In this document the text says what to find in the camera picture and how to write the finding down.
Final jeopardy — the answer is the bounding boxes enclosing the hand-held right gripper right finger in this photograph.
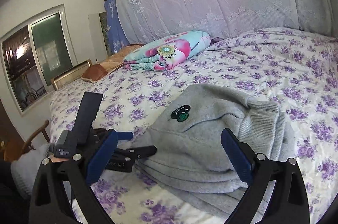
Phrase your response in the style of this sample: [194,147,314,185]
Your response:
[221,128,310,224]

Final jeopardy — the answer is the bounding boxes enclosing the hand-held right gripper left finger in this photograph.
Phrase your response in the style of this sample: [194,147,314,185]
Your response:
[29,131,118,224]

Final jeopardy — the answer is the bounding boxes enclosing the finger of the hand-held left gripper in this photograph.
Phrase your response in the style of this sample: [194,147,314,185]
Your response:
[116,145,158,161]
[117,131,134,141]

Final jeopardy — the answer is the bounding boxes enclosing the grey fleece pants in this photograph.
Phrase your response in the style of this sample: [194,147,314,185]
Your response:
[133,83,296,216]

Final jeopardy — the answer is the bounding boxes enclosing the brown pillow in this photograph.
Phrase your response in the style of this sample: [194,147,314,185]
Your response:
[81,64,109,84]
[106,44,143,74]

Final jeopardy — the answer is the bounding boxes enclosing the wooden chair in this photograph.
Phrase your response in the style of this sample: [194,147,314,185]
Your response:
[4,120,50,162]

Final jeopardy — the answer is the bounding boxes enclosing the white chair cushion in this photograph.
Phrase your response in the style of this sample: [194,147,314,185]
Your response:
[11,143,52,199]

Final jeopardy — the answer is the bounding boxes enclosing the sliding glass window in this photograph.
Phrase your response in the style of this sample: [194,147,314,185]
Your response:
[0,4,76,116]

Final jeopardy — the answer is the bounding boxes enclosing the green picture panel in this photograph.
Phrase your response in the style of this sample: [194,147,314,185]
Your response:
[99,12,109,56]

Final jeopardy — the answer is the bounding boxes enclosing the folded teal pink floral blanket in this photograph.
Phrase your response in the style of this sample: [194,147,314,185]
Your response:
[124,30,212,71]

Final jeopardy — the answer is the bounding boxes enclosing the blue printed packaging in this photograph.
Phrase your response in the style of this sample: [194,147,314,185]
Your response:
[104,0,130,56]

